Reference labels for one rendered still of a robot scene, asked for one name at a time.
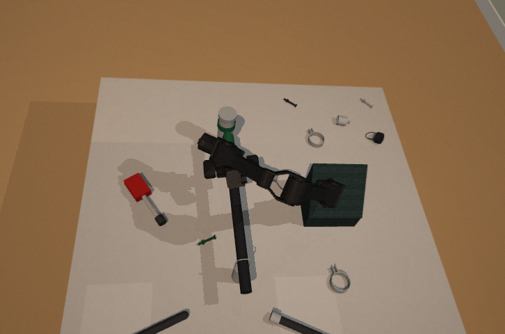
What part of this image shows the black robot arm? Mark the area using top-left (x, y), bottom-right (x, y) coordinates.
top-left (197, 133), bottom-right (345, 208)

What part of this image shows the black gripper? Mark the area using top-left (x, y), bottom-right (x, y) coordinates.
top-left (203, 155), bottom-right (259, 179)

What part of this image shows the black cylinder with grey end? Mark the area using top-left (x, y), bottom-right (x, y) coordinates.
top-left (269, 311), bottom-right (323, 334)
top-left (136, 311), bottom-right (189, 334)

